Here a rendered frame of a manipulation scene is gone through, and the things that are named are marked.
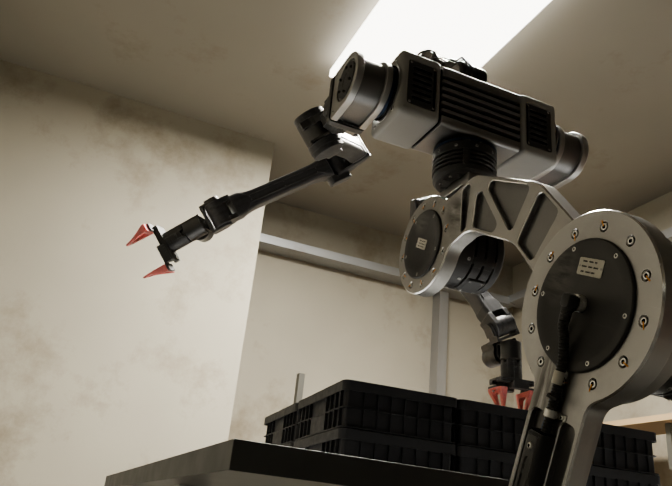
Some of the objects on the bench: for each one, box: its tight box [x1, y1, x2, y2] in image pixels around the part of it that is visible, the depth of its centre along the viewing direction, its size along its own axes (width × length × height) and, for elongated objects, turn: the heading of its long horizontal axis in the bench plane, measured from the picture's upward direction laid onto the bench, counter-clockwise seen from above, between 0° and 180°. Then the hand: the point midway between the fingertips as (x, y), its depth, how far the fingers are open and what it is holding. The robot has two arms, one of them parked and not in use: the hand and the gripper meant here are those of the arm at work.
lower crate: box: [293, 428, 456, 472], centre depth 171 cm, size 40×30×12 cm
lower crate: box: [450, 446, 517, 480], centre depth 179 cm, size 40×30×12 cm
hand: (512, 415), depth 177 cm, fingers open, 6 cm apart
